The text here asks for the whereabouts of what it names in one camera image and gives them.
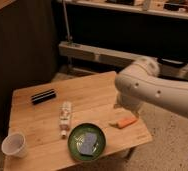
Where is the blue sponge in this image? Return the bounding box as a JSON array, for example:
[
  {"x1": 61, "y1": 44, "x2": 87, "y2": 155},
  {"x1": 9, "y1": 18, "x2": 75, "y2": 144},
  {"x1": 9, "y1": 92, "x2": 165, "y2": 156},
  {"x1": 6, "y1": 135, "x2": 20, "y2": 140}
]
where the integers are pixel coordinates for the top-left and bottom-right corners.
[{"x1": 79, "y1": 132, "x2": 97, "y2": 156}]

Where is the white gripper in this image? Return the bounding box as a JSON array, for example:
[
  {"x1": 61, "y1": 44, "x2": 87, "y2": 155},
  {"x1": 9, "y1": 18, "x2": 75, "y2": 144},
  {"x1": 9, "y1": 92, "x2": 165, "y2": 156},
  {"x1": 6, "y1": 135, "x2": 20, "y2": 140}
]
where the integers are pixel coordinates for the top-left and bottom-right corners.
[{"x1": 113, "y1": 94, "x2": 143, "y2": 118}]

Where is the grey metal shelf beam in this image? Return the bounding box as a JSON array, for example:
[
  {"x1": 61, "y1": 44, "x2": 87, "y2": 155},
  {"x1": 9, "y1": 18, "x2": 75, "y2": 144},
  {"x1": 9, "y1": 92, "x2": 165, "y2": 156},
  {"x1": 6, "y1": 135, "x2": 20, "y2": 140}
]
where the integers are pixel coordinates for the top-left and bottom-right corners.
[{"x1": 58, "y1": 41, "x2": 188, "y2": 80}]

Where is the black striped box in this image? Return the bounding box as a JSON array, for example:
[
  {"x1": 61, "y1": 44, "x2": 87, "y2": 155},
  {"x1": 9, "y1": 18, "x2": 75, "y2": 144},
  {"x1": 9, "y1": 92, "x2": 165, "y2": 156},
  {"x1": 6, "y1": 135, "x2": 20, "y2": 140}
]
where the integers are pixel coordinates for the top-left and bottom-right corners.
[{"x1": 31, "y1": 89, "x2": 56, "y2": 105}]

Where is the metal pole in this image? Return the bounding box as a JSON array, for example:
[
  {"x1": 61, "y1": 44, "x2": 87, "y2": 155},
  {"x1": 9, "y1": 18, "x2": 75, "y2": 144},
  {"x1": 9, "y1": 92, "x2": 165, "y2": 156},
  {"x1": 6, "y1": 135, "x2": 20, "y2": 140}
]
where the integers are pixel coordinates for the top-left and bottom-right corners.
[{"x1": 62, "y1": 0, "x2": 72, "y2": 43}]

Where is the black handle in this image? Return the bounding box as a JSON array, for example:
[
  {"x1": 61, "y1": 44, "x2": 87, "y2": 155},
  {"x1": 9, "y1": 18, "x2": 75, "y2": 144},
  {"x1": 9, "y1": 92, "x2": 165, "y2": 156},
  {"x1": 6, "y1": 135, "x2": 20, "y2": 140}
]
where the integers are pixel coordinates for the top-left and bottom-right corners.
[{"x1": 157, "y1": 58, "x2": 188, "y2": 68}]

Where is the white squeeze bottle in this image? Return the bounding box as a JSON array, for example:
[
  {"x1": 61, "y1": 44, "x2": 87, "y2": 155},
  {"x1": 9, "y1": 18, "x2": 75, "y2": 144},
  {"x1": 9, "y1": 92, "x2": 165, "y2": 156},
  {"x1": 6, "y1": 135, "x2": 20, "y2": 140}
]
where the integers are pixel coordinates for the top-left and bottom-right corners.
[{"x1": 59, "y1": 101, "x2": 72, "y2": 139}]

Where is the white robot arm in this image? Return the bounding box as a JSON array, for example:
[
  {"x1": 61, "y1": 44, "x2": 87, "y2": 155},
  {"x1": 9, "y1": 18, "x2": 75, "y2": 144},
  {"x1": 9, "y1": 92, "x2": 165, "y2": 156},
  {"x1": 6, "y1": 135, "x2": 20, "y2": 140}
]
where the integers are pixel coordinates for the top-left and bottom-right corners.
[{"x1": 114, "y1": 56, "x2": 188, "y2": 118}]

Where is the upper cluttered shelf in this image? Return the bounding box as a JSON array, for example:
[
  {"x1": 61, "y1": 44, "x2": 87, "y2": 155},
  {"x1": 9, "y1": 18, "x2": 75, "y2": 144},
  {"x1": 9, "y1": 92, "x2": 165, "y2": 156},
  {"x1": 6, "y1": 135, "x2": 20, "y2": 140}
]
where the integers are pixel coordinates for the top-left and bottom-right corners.
[{"x1": 56, "y1": 0, "x2": 188, "y2": 22}]

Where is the green bowl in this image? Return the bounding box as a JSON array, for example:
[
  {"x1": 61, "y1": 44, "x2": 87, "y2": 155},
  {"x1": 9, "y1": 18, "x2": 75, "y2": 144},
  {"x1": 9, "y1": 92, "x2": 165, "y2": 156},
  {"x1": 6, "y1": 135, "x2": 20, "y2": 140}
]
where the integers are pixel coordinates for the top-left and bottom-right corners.
[{"x1": 68, "y1": 123, "x2": 106, "y2": 162}]

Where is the wooden table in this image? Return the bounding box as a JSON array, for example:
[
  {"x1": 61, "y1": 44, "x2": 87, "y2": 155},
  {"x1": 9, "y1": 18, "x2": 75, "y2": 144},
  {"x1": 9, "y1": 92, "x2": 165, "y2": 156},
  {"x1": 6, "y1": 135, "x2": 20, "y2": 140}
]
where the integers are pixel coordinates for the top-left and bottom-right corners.
[{"x1": 4, "y1": 72, "x2": 152, "y2": 171}]

